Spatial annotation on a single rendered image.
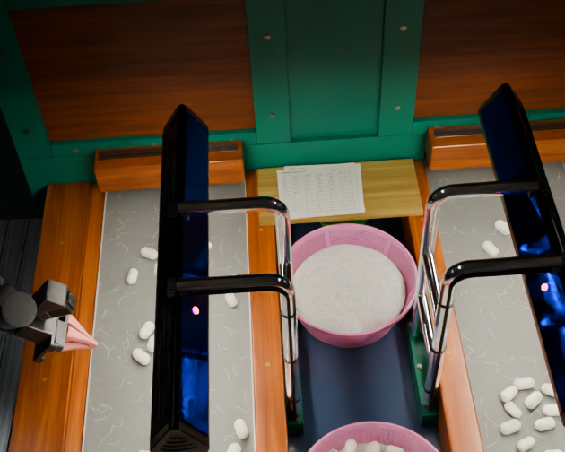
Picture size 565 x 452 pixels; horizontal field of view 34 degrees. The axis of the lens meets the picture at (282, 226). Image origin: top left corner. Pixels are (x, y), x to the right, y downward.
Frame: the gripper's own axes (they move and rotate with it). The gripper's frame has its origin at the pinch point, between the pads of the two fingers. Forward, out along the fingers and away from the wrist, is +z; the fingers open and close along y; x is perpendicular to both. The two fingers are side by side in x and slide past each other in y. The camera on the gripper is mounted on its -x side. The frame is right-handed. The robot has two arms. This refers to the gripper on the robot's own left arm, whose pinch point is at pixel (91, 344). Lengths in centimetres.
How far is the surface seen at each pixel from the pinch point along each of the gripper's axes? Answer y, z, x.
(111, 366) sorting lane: -0.1, 6.5, 4.3
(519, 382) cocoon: -10, 61, -44
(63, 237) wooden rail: 29.4, -3.7, 9.8
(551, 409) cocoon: -16, 64, -47
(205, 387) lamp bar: -24.7, 1.3, -33.6
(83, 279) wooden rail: 18.7, 0.3, 6.8
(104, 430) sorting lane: -13.0, 6.2, 4.6
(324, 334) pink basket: 3.7, 36.3, -21.4
